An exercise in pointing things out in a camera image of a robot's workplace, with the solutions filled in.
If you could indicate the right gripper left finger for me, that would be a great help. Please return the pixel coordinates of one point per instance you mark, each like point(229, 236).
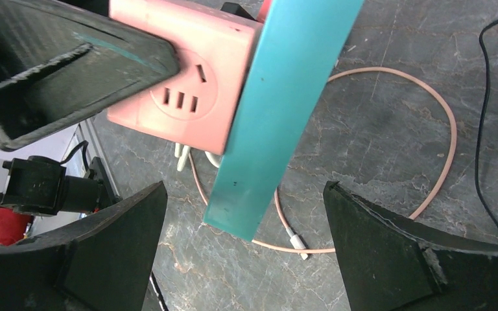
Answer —
point(100, 262)

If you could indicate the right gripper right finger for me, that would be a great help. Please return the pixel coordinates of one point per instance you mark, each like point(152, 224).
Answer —
point(390, 262)

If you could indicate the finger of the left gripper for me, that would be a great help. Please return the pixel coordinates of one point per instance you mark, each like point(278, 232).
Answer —
point(62, 62)

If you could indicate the pink plug adapter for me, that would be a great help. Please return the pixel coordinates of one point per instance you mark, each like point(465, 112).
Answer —
point(215, 48)

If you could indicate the teal power strip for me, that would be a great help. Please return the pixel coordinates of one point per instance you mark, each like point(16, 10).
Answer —
point(298, 47)

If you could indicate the red cloth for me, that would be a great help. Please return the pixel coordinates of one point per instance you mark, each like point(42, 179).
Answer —
point(13, 226)

